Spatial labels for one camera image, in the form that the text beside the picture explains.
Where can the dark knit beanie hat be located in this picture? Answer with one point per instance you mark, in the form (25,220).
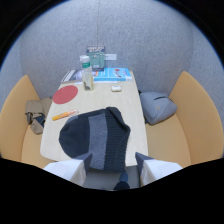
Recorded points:
(96,140)

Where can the tan right bench seat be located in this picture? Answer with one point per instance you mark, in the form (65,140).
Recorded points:
(186,123)

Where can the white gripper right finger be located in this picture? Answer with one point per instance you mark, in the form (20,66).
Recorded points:
(155,170)

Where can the blue book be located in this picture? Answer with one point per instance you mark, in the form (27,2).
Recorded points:
(112,74)

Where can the white wall socket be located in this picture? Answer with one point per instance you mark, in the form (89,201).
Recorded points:
(110,57)

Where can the green standing box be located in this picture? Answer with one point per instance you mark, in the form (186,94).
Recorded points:
(96,58)

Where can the red round coaster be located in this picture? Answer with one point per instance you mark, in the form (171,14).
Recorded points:
(65,94)

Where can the tan left bench seat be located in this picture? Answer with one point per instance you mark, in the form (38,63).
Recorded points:
(20,126)

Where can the clear plastic bottle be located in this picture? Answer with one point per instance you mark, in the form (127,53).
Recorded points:
(87,75)

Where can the person's dark shoe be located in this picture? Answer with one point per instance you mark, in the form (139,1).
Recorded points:
(122,181)

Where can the orange marker pen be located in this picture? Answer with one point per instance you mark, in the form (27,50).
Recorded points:
(64,115)

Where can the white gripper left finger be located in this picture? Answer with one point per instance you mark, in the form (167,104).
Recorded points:
(68,168)

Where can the tan bench seat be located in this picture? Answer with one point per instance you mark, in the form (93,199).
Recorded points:
(186,123)
(20,126)

